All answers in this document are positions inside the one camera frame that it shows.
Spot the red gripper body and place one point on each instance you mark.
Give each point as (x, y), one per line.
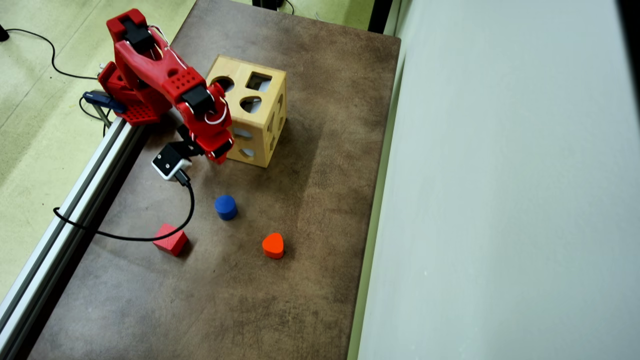
(220, 150)

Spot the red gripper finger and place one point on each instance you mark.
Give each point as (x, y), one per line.
(219, 157)

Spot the blue cylinder block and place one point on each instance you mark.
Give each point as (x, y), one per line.
(226, 207)

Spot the red robot arm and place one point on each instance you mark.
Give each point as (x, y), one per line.
(150, 65)

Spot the red robot base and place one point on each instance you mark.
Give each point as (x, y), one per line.
(137, 112)

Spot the wooden shape sorter box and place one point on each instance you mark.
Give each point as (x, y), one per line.
(240, 67)

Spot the red cube block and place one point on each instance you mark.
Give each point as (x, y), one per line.
(175, 244)

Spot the orange heart block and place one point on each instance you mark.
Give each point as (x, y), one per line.
(273, 245)

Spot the blue clamp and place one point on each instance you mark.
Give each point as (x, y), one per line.
(102, 100)

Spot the black object on floor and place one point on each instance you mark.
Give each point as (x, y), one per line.
(265, 4)

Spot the black camera bracket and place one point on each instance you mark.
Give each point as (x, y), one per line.
(187, 147)

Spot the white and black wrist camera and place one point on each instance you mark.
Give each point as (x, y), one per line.
(169, 162)

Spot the aluminium profile rail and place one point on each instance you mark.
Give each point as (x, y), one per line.
(80, 195)

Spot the black post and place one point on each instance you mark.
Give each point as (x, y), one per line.
(380, 15)

